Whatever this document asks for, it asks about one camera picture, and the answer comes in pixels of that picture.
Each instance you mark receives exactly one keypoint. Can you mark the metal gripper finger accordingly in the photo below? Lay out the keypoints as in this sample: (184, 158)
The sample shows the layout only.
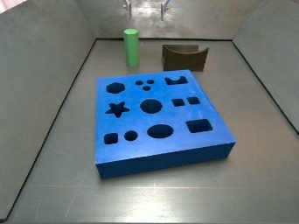
(164, 8)
(126, 6)

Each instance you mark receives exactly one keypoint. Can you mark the green hexagonal prism peg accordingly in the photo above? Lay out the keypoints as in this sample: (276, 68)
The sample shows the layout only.
(130, 41)

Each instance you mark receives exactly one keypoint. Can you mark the blue shape-sorting foam board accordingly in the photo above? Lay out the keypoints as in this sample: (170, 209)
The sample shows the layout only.
(156, 123)

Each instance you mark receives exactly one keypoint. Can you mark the black curved holder bracket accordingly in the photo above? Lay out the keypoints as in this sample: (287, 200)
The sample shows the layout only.
(182, 57)

